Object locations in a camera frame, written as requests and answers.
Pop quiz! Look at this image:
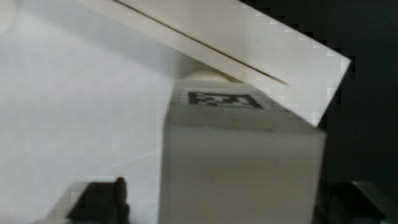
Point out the white square table top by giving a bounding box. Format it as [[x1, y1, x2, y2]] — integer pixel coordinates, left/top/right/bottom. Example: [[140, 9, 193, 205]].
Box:
[[0, 0, 350, 224]]

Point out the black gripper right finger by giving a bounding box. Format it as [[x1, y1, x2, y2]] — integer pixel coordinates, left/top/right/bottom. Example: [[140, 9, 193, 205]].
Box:
[[316, 181, 398, 224]]

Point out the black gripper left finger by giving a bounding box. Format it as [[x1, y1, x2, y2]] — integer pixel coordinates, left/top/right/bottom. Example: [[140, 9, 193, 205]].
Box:
[[66, 177, 129, 224]]

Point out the white table leg with tag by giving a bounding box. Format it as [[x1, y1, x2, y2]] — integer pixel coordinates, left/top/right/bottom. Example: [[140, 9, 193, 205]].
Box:
[[158, 71, 325, 224]]

